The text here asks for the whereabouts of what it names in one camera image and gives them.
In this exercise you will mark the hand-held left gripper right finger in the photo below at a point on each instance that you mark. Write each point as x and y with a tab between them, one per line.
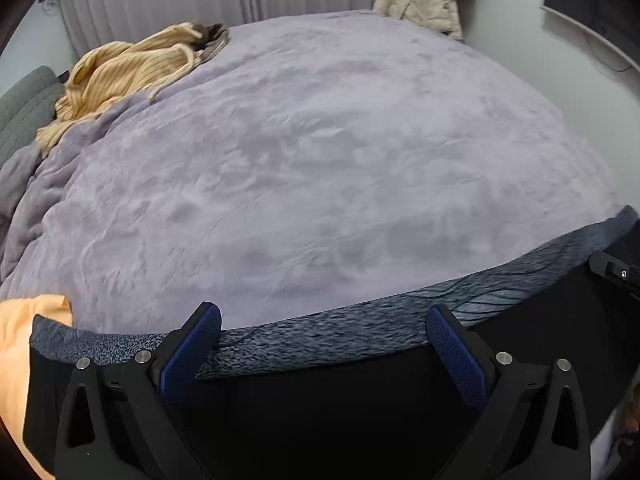
457	360

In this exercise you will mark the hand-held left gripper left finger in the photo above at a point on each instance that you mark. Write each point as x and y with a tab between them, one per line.
192	355

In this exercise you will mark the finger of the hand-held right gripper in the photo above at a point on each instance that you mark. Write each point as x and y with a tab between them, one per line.
617	272

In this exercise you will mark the black pants with grey waistband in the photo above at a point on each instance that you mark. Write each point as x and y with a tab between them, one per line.
325	410

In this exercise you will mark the orange cloth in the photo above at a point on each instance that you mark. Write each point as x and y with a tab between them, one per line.
20	360

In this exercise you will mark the purple fleece blanket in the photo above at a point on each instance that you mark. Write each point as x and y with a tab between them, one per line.
325	160

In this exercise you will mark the yellow striped garment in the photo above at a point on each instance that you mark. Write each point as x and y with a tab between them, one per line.
115	75

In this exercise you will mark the grey quilted headboard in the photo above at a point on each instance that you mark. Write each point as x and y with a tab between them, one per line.
25	105

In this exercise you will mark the brown cloth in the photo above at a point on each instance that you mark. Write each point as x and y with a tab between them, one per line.
212	35

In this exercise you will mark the beige padded jacket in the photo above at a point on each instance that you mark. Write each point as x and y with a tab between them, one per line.
420	0

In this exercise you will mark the black wall television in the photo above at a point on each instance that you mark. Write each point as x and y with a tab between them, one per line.
595	0

